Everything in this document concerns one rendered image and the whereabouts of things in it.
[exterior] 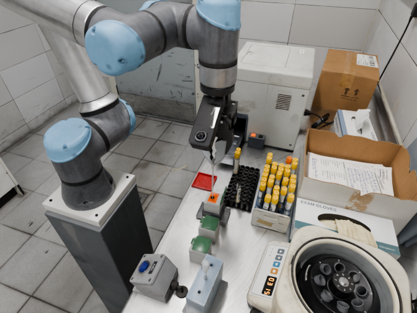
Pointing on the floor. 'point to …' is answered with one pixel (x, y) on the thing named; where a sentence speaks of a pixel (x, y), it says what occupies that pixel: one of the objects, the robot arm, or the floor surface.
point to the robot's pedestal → (108, 248)
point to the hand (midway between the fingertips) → (213, 162)
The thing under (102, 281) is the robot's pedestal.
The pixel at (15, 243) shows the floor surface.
